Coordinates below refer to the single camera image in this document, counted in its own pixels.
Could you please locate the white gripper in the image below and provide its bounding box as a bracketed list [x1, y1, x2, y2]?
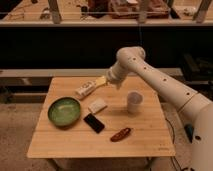
[95, 67, 123, 89]

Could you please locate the green ceramic bowl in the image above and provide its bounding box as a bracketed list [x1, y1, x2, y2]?
[48, 97, 81, 127]

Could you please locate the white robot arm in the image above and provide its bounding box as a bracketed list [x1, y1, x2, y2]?
[105, 46, 213, 171]

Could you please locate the white tube bottle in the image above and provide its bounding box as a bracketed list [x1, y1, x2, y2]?
[75, 81, 96, 99]

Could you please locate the white sponge block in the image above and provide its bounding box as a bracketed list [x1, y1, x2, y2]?
[88, 98, 107, 114]

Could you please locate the translucent plastic cup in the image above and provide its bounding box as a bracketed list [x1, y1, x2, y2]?
[127, 91, 143, 113]

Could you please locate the black phone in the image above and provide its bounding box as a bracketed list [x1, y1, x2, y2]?
[84, 114, 105, 133]

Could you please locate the wooden table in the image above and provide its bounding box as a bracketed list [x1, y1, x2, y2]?
[27, 77, 175, 160]

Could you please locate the brown red oblong object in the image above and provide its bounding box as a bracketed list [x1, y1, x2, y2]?
[110, 128, 131, 142]

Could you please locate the black box on floor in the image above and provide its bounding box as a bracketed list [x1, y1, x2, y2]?
[184, 124, 194, 142]

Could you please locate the background wooden shelf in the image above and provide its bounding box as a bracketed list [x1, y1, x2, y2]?
[0, 0, 213, 27]

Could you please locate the black cable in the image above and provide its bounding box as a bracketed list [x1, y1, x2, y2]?
[164, 114, 184, 171]

